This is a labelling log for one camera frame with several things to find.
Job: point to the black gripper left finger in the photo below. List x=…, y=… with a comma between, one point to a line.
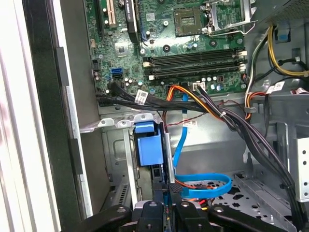
x=149, y=217

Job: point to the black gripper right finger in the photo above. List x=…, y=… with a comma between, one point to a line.
x=188, y=217

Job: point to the hard disk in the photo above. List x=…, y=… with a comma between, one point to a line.
x=148, y=149

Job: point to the metal disk bay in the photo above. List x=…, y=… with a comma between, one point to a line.
x=116, y=149

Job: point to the metal drive cage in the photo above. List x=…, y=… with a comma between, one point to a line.
x=301, y=164

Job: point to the black RAM slot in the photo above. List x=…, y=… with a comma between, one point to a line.
x=193, y=68
x=193, y=73
x=193, y=61
x=193, y=55

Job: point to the blue SATA port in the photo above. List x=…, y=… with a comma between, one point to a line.
x=117, y=71

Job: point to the black PC case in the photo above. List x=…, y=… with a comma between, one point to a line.
x=48, y=96

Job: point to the green motherboard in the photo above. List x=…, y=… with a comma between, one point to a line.
x=169, y=43

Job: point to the CPU socket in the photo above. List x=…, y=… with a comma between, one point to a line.
x=187, y=21

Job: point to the black graphics card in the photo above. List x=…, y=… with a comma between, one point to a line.
x=131, y=19

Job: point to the locking lever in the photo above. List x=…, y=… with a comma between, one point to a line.
x=250, y=27

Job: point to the white expansion slot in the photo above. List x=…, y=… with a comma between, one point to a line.
x=111, y=14

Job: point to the metal socket cover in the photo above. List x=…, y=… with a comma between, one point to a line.
x=246, y=9

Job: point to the grey power supply unit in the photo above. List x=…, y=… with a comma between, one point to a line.
x=289, y=7

